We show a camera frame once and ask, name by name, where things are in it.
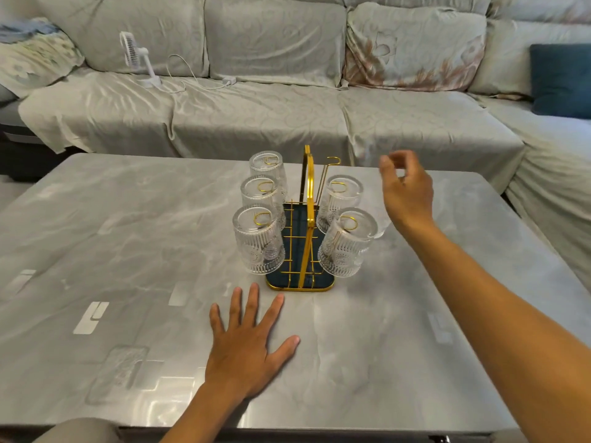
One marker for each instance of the person's right thumb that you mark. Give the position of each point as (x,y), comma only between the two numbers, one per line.
(387,172)

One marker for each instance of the person's left thumb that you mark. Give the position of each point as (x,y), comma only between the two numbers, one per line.
(285,349)

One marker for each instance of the person's left hand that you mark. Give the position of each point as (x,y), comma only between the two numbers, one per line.
(242,359)

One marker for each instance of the floral print sofa back cushion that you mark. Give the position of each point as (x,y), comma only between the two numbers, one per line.
(415,46)

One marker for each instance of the person's left forearm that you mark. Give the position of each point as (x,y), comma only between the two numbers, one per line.
(203,417)

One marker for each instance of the person's right forearm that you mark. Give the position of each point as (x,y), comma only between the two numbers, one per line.
(494,318)

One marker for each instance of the grey sofa back cushion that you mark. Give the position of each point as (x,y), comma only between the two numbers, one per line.
(503,55)
(277,41)
(138,18)

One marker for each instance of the person's right hand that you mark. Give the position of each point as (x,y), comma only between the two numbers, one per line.
(408,193)

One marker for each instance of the teal throw pillow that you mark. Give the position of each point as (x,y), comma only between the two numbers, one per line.
(561,80)

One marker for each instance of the clear ribbed drinking glass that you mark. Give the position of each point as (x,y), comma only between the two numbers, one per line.
(261,198)
(341,191)
(346,246)
(267,168)
(256,242)

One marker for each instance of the pale floral pillow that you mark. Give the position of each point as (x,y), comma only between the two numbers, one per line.
(37,64)

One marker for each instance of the blue folded blanket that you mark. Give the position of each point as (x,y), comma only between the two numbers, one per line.
(23,31)

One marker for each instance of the beige trouser leg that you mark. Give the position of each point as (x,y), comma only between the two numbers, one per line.
(76,431)

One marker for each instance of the person's left middle finger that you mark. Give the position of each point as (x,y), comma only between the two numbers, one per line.
(251,304)

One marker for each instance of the small white desk fan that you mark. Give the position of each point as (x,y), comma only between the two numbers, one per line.
(136,55)

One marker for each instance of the grey covered corner sofa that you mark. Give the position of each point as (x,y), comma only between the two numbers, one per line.
(295,119)

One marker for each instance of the person's left little finger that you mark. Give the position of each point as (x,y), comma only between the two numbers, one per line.
(217,320)

